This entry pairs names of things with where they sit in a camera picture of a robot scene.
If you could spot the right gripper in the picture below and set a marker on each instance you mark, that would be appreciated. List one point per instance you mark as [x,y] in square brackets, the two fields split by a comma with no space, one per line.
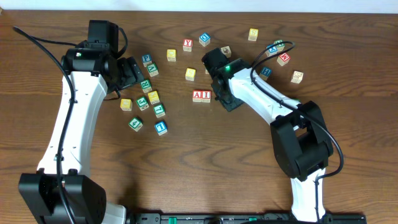
[229,105]

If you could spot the yellow G block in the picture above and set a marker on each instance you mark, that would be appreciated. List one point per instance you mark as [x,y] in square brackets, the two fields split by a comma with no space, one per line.
[126,104]

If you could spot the green N block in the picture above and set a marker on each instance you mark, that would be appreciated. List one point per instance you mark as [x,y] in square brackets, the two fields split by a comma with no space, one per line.
[279,45]

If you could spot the yellow S block middle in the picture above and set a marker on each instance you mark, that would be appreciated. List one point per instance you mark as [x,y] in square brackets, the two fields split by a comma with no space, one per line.
[190,74]

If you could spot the blue P block left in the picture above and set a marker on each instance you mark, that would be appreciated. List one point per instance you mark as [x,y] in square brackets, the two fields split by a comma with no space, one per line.
[146,60]

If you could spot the red A block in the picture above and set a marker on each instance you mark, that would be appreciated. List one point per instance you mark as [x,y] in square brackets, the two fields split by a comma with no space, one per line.
[197,96]

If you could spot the red M block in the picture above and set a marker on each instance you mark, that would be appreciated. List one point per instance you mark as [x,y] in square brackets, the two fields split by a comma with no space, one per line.
[283,59]

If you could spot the blue H block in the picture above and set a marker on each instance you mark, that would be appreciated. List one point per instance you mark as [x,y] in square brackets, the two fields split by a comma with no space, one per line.
[265,73]

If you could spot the blue T block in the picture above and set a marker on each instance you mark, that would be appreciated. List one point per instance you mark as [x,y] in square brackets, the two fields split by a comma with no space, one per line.
[161,128]

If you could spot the green V block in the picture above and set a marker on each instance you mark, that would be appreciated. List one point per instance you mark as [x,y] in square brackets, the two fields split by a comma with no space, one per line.
[152,69]

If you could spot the blue X block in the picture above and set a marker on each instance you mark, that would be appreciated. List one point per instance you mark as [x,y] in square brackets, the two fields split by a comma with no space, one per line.
[271,50]

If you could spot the green R block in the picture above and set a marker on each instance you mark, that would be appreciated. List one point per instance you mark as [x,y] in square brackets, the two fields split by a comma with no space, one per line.
[146,86]

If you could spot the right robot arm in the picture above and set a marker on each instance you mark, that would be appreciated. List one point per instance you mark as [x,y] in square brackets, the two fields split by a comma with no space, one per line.
[302,144]

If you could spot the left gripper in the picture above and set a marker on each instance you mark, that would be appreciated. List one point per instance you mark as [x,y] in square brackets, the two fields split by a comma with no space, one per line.
[132,73]

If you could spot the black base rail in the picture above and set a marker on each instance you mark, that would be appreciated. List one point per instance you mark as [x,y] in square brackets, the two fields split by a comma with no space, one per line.
[274,218]

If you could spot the yellow s block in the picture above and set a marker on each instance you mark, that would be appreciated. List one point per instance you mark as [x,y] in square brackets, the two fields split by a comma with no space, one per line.
[253,34]
[190,74]

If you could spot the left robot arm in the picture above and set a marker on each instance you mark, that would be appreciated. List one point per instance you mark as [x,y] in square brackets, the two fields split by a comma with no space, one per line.
[61,190]

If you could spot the yellow S block top right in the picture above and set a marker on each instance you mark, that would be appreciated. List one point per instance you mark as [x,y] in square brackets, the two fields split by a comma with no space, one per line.
[253,34]

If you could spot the blue D block top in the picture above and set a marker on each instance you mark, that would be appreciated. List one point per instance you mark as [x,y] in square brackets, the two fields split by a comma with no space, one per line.
[204,39]

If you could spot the green J block left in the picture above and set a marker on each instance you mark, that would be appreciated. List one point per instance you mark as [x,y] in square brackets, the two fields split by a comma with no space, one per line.
[142,103]

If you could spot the red I block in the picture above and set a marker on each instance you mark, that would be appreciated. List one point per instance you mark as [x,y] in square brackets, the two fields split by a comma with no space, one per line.
[206,96]

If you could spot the green L block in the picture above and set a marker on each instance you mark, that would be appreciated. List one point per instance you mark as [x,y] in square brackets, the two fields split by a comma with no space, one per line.
[159,110]

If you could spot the plain block right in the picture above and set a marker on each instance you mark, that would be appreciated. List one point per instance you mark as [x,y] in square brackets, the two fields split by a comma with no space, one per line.
[297,77]

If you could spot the green 4 block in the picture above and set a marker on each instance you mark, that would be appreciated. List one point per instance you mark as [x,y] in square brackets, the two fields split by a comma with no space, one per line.
[135,124]

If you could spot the plain picture block centre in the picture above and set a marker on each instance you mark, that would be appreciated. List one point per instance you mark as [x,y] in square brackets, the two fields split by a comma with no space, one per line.
[226,51]

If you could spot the red Y block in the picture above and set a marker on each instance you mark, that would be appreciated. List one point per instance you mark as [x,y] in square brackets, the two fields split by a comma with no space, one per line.
[187,45]

